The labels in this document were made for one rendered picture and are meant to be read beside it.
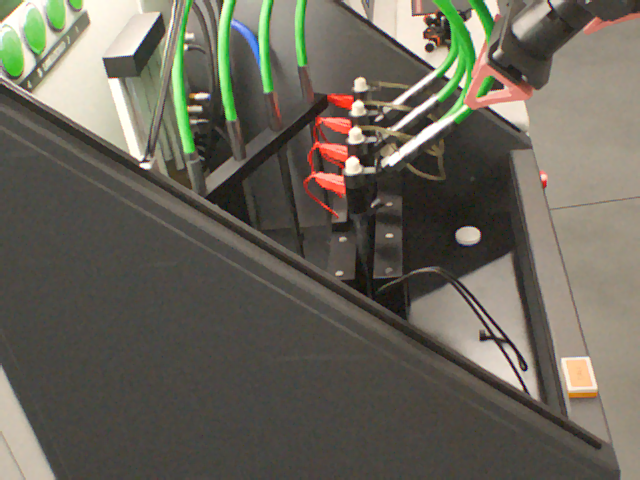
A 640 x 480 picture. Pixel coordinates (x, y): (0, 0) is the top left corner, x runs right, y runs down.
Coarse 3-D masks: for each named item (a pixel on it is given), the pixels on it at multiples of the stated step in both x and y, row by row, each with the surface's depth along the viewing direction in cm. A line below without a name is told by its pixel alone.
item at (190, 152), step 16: (192, 0) 92; (480, 0) 89; (480, 16) 90; (176, 48) 95; (176, 64) 96; (176, 80) 98; (176, 96) 99; (480, 96) 96; (176, 112) 100; (464, 112) 97; (192, 144) 103
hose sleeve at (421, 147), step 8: (440, 120) 99; (448, 120) 98; (432, 128) 99; (440, 128) 98; (448, 128) 98; (424, 136) 99; (432, 136) 99; (440, 136) 99; (416, 144) 100; (424, 144) 100; (432, 144) 100; (400, 152) 101; (408, 152) 100; (416, 152) 100; (408, 160) 101
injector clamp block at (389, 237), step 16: (384, 176) 127; (400, 176) 126; (384, 192) 123; (400, 192) 123; (384, 208) 120; (400, 208) 119; (352, 224) 117; (384, 224) 116; (400, 224) 116; (336, 240) 115; (352, 240) 114; (384, 240) 113; (400, 240) 113; (336, 256) 112; (352, 256) 111; (384, 256) 110; (400, 256) 110; (336, 272) 108; (352, 272) 108; (384, 272) 107; (400, 272) 107; (352, 288) 108; (400, 288) 107; (384, 304) 109; (400, 304) 109
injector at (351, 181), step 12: (348, 180) 103; (360, 180) 103; (348, 192) 104; (360, 192) 104; (348, 204) 105; (360, 204) 105; (372, 204) 106; (384, 204) 105; (360, 216) 106; (360, 228) 107; (360, 240) 108; (360, 252) 110; (360, 264) 111; (372, 264) 111; (372, 276) 112; (372, 288) 113
